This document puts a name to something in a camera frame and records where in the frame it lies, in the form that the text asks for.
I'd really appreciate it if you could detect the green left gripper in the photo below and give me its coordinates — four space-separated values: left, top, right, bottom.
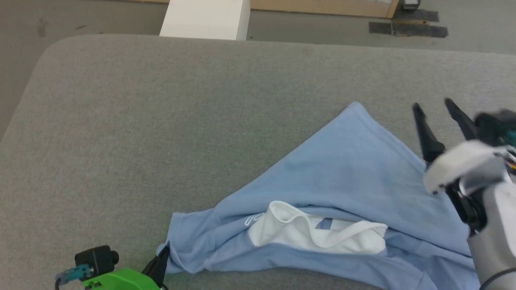
81 244 171 290

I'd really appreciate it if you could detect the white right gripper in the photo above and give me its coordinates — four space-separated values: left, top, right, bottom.
412 97 510 195

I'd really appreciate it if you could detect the light blue and white garment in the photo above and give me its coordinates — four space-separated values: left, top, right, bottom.
156 101 483 290

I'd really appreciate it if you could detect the small black floor tape patch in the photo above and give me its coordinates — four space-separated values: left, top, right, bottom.
368 22 393 35

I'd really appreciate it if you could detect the grey fabric sofa cushion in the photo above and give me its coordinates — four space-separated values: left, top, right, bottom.
0 34 516 290

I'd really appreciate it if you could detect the lemon print partition screen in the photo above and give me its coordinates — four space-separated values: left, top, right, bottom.
129 0 400 19

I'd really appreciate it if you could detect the white rectangular box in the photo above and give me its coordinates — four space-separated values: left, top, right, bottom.
159 0 251 41

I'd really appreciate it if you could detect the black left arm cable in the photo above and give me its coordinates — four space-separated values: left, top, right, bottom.
55 266 92 290

